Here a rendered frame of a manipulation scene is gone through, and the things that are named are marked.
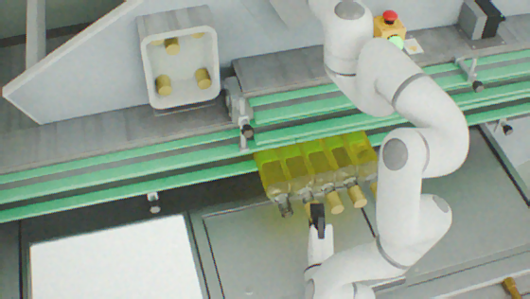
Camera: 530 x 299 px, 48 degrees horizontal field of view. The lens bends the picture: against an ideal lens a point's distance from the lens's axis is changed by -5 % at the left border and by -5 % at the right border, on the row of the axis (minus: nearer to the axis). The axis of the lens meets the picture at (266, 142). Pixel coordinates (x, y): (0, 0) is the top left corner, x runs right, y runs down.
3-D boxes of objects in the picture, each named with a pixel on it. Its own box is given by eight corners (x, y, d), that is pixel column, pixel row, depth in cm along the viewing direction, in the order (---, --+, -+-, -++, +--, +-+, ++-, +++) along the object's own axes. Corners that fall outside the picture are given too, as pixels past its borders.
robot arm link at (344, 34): (351, -31, 122) (383, 18, 112) (348, 19, 132) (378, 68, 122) (306, -22, 120) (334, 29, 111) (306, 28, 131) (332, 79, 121)
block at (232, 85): (223, 105, 160) (230, 124, 155) (222, 78, 153) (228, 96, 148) (238, 102, 160) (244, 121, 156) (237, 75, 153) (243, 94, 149)
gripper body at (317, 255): (336, 289, 135) (332, 246, 142) (342, 265, 127) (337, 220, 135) (302, 290, 135) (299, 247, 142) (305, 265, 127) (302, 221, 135)
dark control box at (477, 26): (456, 23, 169) (470, 41, 164) (463, -1, 163) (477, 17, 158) (481, 19, 171) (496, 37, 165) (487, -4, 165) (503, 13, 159)
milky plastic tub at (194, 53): (147, 88, 156) (151, 111, 151) (134, 17, 140) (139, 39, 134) (213, 75, 159) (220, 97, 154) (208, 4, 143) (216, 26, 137)
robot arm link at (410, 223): (377, 194, 119) (324, 201, 110) (444, 117, 108) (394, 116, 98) (423, 262, 111) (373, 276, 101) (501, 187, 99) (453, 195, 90)
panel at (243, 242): (27, 248, 154) (32, 371, 132) (24, 242, 152) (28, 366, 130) (357, 179, 170) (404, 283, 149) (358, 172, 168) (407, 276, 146)
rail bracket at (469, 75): (448, 61, 161) (471, 94, 152) (453, 39, 155) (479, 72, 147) (461, 58, 162) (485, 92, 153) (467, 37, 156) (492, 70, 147)
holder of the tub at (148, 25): (150, 101, 160) (153, 122, 155) (135, 16, 140) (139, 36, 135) (214, 89, 164) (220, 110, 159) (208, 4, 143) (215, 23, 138)
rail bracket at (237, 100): (231, 129, 156) (242, 166, 148) (228, 79, 144) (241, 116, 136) (242, 127, 157) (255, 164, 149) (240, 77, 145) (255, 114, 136)
